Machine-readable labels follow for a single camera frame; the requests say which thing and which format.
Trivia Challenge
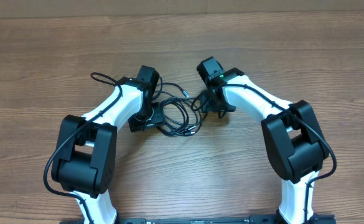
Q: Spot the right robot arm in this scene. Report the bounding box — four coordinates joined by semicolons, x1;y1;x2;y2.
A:
197;57;336;223

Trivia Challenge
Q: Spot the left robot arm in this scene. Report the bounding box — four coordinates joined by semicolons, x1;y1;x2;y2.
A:
43;66;165;223

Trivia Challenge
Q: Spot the black USB cable bundle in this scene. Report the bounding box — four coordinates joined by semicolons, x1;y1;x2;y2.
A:
156;82;209;138

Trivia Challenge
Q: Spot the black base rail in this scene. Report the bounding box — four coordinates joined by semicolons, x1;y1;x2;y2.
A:
60;213;337;224

